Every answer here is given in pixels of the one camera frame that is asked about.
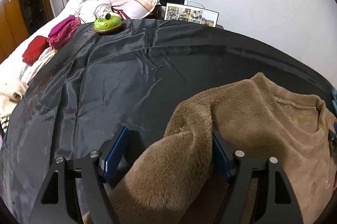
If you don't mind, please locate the brown fleece sweater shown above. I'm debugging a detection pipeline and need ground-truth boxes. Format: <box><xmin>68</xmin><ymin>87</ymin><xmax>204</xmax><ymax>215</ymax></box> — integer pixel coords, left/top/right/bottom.
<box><xmin>108</xmin><ymin>73</ymin><xmax>336</xmax><ymax>223</ymax></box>

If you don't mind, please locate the beige folded cloth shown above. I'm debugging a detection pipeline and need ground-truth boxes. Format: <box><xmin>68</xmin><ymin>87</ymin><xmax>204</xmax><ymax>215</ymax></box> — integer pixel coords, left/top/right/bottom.
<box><xmin>1</xmin><ymin>78</ymin><xmax>29</xmax><ymax>118</ymax></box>

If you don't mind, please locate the blue fleece garment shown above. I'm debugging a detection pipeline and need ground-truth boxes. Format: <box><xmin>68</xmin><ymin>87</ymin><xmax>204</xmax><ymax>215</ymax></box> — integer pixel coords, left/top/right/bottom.
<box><xmin>331</xmin><ymin>88</ymin><xmax>337</xmax><ymax>115</ymax></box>

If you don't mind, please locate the white quilt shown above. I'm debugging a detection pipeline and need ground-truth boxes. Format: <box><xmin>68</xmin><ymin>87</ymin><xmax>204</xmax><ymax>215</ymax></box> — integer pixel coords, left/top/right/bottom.
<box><xmin>1</xmin><ymin>0</ymin><xmax>85</xmax><ymax>79</ymax></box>

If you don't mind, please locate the black satin sheet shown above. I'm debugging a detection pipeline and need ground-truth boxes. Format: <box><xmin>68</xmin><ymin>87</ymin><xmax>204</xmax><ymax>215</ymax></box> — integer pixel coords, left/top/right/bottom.
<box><xmin>1</xmin><ymin>19</ymin><xmax>332</xmax><ymax>223</ymax></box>

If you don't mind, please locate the red folded garment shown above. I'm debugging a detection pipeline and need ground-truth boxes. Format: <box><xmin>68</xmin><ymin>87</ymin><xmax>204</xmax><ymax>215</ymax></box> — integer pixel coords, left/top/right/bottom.
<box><xmin>22</xmin><ymin>36</ymin><xmax>49</xmax><ymax>66</ymax></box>

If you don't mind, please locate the magenta folded garment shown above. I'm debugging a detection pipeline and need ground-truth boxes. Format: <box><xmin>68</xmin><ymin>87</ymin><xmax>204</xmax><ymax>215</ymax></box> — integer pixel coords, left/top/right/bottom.
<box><xmin>47</xmin><ymin>16</ymin><xmax>80</xmax><ymax>49</ymax></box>

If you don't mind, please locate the wooden wardrobe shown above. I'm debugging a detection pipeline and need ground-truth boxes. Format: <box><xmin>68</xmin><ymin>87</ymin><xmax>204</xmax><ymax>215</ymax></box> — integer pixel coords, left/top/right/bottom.
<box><xmin>1</xmin><ymin>0</ymin><xmax>29</xmax><ymax>61</ymax></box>

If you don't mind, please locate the green toy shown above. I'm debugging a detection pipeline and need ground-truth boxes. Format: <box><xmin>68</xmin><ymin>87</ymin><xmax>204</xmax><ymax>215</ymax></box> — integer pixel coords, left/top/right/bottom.
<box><xmin>94</xmin><ymin>13</ymin><xmax>123</xmax><ymax>34</ymax></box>

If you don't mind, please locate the cream pink blanket pile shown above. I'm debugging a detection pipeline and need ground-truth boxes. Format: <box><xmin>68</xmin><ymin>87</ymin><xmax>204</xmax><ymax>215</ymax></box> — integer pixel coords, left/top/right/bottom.
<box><xmin>64</xmin><ymin>0</ymin><xmax>110</xmax><ymax>24</ymax></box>

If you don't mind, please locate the striped pink pillow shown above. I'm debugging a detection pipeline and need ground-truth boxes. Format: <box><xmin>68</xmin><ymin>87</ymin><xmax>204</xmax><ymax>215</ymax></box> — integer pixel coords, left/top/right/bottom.
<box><xmin>110</xmin><ymin>0</ymin><xmax>160</xmax><ymax>20</ymax></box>

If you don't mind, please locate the photo collage frame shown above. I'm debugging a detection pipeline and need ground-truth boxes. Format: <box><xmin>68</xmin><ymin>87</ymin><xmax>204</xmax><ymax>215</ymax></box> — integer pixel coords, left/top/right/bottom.
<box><xmin>164</xmin><ymin>3</ymin><xmax>219</xmax><ymax>28</ymax></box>

